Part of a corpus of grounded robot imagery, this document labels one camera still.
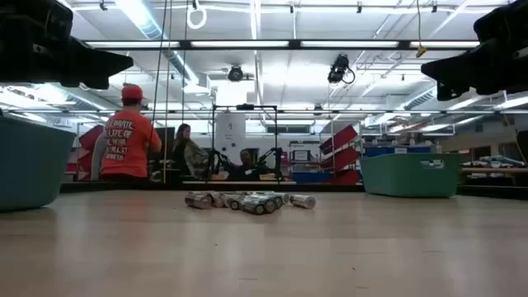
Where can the black computer monitor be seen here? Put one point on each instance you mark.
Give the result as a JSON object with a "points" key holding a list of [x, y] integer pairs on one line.
{"points": [[167, 144]]}

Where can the black metal frame stand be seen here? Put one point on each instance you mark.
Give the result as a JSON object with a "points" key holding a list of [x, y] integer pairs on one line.
{"points": [[246, 107]]}

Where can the black overhead light bar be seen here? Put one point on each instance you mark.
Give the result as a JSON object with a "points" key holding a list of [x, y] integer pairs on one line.
{"points": [[185, 44]]}

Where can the red storage bin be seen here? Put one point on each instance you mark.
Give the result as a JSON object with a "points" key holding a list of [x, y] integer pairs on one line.
{"points": [[344, 158], [92, 138], [340, 138], [84, 161]]}

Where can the dark blue plastic bin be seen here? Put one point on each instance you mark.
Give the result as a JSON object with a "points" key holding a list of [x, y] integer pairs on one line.
{"points": [[33, 165]]}

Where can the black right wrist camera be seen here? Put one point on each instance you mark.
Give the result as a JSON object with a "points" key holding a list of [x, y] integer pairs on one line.
{"points": [[505, 20]]}

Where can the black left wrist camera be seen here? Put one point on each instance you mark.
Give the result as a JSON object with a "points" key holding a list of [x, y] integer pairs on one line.
{"points": [[37, 18]]}

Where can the black metal table frame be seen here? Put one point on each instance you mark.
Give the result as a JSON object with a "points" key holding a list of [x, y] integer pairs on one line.
{"points": [[123, 187]]}

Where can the small white-framed screen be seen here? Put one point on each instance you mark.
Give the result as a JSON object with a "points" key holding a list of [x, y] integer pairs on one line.
{"points": [[301, 156]]}

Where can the grey tube bundle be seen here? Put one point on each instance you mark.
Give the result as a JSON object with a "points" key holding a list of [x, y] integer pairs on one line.
{"points": [[499, 161]]}

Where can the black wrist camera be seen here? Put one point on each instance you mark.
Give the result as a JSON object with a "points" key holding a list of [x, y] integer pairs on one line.
{"points": [[505, 20], [37, 18]]}

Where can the white cylindrical tank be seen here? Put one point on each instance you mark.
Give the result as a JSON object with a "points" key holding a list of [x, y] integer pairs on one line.
{"points": [[224, 132]]}

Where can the person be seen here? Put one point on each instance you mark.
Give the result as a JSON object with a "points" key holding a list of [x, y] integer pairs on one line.
{"points": [[246, 165], [187, 158], [128, 144]]}

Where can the green plastic bin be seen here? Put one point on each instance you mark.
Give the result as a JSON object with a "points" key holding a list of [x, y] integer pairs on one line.
{"points": [[396, 177]]}

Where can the blue storage bin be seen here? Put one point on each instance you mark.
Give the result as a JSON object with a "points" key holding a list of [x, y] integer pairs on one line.
{"points": [[379, 151], [311, 177]]}

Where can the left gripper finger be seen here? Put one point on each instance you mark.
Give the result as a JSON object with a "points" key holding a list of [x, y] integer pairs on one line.
{"points": [[95, 68]]}

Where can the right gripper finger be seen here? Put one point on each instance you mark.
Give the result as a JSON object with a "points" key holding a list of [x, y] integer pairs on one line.
{"points": [[458, 72]]}

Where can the wooden work table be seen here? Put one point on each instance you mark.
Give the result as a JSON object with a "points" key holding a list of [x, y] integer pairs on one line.
{"points": [[495, 170]]}

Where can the yellow hanging connector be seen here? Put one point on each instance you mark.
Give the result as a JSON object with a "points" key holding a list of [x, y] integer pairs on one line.
{"points": [[421, 51]]}

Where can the silver ventilation duct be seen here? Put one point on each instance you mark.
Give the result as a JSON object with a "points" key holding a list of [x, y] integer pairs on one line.
{"points": [[154, 31]]}

